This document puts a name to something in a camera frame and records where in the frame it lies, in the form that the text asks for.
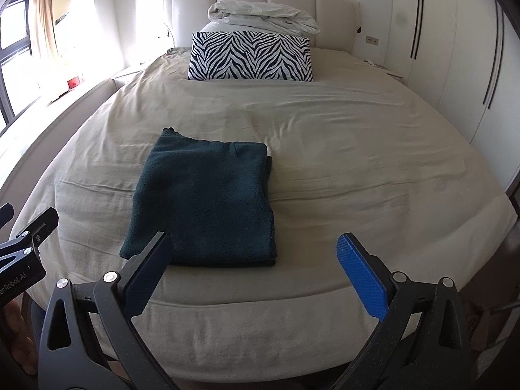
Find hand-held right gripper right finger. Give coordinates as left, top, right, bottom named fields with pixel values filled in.
left=335, top=233, right=474, bottom=390

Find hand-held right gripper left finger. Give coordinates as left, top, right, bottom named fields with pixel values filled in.
left=38, top=231, right=179, bottom=390

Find dark green sweater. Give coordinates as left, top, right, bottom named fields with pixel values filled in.
left=119, top=128, right=278, bottom=269

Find bed with beige sheet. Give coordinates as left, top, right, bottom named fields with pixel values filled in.
left=10, top=46, right=518, bottom=378

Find white window ledge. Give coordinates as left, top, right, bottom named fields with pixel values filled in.
left=0, top=75, right=118, bottom=228

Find white nightstand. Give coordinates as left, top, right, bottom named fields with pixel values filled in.
left=363, top=59, right=407, bottom=86
left=111, top=67, right=147, bottom=92

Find dark framed window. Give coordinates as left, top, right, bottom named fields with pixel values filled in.
left=0, top=0, right=41, bottom=131

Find beige curtain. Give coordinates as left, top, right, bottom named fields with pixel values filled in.
left=30, top=0, right=58, bottom=66

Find zebra print pillow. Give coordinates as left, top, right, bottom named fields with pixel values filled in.
left=188, top=31, right=314, bottom=83

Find white wardrobe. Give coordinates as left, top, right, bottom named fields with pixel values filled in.
left=384, top=0, right=520, bottom=196

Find crumpled white duvet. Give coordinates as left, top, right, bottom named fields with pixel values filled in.
left=208, top=1, right=321, bottom=36

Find black wardrobe handle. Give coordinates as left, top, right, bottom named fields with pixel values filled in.
left=410, top=0, right=420, bottom=58
left=415, top=0, right=425, bottom=59
left=483, top=0, right=499, bottom=105
left=488, top=5, right=505, bottom=109

